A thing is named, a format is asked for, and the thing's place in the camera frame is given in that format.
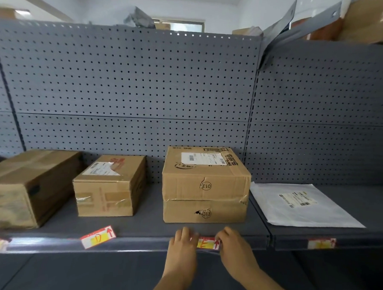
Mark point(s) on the person's left hand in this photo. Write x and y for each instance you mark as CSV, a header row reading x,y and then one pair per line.
x,y
182,257

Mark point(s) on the person's right hand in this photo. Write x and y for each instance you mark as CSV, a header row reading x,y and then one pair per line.
x,y
237,259

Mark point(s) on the person's left middle finger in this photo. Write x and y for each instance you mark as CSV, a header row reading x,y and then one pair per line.
x,y
177,238

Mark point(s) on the person's right thumb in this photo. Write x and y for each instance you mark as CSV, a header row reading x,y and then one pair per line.
x,y
219,241

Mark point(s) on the person's left thumb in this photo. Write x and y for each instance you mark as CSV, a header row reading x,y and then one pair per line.
x,y
195,243

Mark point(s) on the white red yellow shelf tag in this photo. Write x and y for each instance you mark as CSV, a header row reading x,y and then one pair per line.
x,y
207,244

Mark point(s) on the person's left forearm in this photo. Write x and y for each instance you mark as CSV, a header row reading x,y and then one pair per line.
x,y
171,288

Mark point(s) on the person's right forearm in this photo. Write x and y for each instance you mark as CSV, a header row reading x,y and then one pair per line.
x,y
264,285

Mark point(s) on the flat cardboard box with hole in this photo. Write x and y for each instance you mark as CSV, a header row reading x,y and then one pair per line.
x,y
182,212

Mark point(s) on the wide grey metal shelf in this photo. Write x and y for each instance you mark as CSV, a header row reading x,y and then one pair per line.
x,y
144,232

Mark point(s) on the cardboard box white shipping label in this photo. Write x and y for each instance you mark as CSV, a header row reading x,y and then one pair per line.
x,y
206,177

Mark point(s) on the tilted white red shelf tag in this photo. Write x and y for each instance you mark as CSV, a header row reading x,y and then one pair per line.
x,y
98,237

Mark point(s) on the medium cardboard box torn label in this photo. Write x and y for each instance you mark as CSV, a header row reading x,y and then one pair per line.
x,y
107,192

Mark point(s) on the white plastic mailer bag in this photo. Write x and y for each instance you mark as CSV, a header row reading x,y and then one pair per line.
x,y
303,207

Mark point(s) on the grey lower shelf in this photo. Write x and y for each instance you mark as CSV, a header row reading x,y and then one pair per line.
x,y
89,279

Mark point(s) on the small red yellow shelf tag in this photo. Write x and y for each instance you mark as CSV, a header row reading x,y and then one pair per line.
x,y
321,243

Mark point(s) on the large taped cardboard box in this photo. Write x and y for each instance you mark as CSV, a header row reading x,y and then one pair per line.
x,y
24,190

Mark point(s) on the wide grey pegboard panel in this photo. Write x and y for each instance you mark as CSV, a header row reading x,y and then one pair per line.
x,y
127,82

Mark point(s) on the window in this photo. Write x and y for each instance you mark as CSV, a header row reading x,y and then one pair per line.
x,y
185,25

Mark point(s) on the crumpled grey plastic bag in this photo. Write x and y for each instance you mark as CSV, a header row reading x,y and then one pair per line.
x,y
138,19

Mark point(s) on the grey plastic mailer bags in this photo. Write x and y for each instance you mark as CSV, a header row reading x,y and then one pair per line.
x,y
288,29

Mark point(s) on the dark brown cardboard box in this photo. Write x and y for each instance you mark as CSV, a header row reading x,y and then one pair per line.
x,y
326,30

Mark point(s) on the light brown cardboard box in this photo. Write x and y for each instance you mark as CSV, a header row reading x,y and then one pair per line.
x,y
367,18

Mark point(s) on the ceiling light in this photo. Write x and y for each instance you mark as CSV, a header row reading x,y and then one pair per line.
x,y
22,12

